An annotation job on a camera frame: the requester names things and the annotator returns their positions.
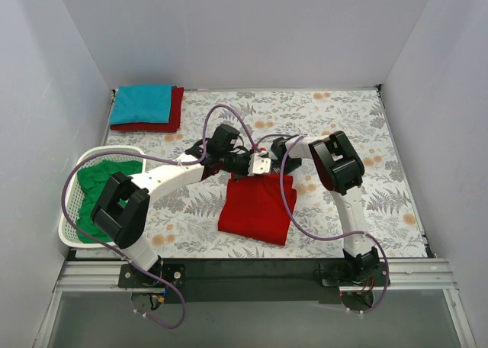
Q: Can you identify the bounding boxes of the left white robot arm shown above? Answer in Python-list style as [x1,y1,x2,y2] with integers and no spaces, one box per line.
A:
[91,124,257,287]

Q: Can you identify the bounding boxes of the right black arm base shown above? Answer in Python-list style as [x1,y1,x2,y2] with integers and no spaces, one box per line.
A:
[313,246,390,312]

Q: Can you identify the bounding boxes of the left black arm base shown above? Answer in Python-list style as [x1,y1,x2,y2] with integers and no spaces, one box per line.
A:
[117,259,186,311]

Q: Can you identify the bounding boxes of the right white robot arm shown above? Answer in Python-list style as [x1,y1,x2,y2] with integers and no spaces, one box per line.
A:
[271,131,380,285]

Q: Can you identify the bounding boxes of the floral patterned table mat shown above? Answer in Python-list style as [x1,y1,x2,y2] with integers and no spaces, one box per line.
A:
[105,90,426,258]

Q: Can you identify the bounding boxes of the folded dark red t-shirt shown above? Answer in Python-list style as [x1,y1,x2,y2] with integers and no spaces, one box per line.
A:
[109,86,185,133]

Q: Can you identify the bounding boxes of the folded teal t-shirt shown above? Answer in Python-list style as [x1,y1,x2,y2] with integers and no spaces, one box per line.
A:
[110,84,173,125]

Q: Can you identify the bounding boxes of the green t-shirt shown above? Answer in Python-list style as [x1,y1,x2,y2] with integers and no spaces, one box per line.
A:
[75,160,143,243]

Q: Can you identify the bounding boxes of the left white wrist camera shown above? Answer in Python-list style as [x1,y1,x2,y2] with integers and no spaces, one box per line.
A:
[248,153,271,176]

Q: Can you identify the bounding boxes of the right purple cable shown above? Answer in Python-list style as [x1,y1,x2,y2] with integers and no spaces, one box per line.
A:
[257,134,390,315]

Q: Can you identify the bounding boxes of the purple cable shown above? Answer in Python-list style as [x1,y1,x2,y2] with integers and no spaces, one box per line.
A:
[257,134,390,315]
[60,104,264,330]

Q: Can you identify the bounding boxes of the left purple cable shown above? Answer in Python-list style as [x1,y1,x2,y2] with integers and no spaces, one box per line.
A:
[60,104,264,330]

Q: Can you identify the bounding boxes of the aluminium rail frame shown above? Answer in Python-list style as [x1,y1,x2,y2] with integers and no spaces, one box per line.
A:
[36,258,476,347]

